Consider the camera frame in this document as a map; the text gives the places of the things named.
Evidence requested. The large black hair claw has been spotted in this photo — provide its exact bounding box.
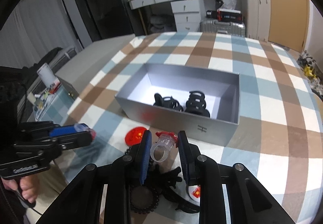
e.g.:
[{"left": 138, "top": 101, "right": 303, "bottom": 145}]
[{"left": 151, "top": 165, "right": 200, "bottom": 214}]

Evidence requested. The black hair claw clip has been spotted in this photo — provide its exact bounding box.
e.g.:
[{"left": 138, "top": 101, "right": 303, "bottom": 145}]
[
  {"left": 185, "top": 91, "right": 210, "bottom": 118},
  {"left": 153, "top": 93, "right": 183, "bottom": 111}
]

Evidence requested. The black spiral hair tie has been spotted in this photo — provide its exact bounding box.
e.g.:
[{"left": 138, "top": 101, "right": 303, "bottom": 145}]
[{"left": 123, "top": 145, "right": 161, "bottom": 214}]

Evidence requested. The person's left hand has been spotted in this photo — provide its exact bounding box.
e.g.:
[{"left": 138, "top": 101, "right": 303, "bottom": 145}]
[{"left": 1, "top": 175, "right": 39, "bottom": 203}]

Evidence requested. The red China badge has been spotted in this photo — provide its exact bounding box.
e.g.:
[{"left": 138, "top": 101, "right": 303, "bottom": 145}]
[{"left": 125, "top": 126, "right": 147, "bottom": 146}]

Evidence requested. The silver cardboard box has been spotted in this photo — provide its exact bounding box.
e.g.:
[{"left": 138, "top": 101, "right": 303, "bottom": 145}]
[{"left": 115, "top": 64, "right": 240, "bottom": 146}]

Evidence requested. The white round badge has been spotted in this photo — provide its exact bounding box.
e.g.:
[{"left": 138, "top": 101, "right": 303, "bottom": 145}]
[{"left": 186, "top": 185, "right": 201, "bottom": 206}]

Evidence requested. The plaid bed sheet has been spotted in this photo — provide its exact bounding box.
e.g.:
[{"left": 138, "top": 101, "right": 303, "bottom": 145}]
[{"left": 60, "top": 31, "right": 323, "bottom": 224}]

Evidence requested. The black refrigerator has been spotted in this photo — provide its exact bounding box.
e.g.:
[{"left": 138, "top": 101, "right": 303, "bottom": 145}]
[{"left": 75, "top": 0, "right": 145, "bottom": 42}]

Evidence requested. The silver suitcase lying flat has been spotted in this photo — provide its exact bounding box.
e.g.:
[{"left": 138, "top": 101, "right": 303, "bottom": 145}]
[{"left": 200, "top": 19, "right": 246, "bottom": 37}]

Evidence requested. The black red shoe box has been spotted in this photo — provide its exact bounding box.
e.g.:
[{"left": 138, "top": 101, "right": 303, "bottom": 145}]
[{"left": 206, "top": 8, "right": 243, "bottom": 23}]

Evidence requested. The white dressing desk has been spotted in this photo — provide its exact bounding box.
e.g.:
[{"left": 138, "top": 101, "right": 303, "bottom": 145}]
[{"left": 129, "top": 0, "right": 206, "bottom": 32}]

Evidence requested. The shoe rack with shoes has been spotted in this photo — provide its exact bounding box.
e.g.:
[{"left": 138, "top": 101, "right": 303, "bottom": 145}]
[{"left": 297, "top": 50, "right": 322, "bottom": 100}]

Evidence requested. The beige upright suitcase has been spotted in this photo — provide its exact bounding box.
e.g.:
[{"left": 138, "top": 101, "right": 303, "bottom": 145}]
[{"left": 241, "top": 0, "right": 271, "bottom": 42}]

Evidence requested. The wooden door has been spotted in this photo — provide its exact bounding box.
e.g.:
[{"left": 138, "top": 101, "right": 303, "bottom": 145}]
[{"left": 268, "top": 0, "right": 309, "bottom": 53}]

